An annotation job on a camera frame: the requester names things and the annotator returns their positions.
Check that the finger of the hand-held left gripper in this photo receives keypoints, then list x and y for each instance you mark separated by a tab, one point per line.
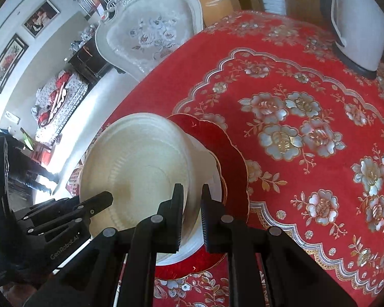
73	225
96	201

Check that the dark wooden cabinet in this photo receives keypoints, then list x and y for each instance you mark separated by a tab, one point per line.
89	60

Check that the white electric kettle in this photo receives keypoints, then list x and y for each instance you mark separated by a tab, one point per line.
361	28

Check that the white foam bowl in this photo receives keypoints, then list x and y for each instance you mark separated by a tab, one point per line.
208	166

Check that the red floral tablecloth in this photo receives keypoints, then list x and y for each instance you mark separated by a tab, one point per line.
307	134

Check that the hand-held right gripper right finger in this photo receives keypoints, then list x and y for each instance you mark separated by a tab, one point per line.
206	211

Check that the white carved floral chair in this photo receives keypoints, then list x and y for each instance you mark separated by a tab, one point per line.
150	35

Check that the floral covered sofa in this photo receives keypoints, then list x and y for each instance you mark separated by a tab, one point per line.
59	105

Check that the framed portrait picture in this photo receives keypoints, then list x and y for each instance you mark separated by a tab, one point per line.
40	17

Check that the beige ribbed bowl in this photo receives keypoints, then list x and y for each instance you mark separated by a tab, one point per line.
134	160

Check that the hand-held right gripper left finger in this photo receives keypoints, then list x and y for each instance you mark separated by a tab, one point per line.
178	211

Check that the dark low table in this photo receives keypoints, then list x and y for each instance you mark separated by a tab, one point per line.
25	169

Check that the red glass plate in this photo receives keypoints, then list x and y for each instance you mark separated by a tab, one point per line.
233	166

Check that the framed flower picture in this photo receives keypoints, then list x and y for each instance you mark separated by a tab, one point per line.
8	62

